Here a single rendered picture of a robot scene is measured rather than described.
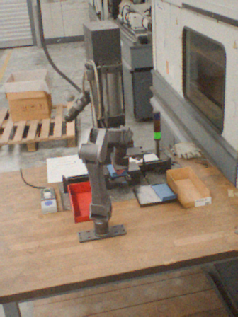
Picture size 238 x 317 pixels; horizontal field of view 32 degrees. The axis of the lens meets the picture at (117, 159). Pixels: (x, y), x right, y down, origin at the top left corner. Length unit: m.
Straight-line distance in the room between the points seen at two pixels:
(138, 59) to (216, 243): 3.60
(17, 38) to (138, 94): 6.41
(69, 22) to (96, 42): 9.21
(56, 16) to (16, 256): 9.67
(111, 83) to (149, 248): 0.73
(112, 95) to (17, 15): 9.26
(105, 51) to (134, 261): 0.93
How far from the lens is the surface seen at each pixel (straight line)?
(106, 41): 1.93
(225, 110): 2.33
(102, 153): 1.55
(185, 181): 2.11
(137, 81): 5.11
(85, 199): 2.01
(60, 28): 11.15
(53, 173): 2.30
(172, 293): 2.48
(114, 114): 1.94
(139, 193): 1.99
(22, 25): 11.10
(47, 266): 1.66
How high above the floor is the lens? 1.94
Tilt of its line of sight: 26 degrees down
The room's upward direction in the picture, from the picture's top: 4 degrees counter-clockwise
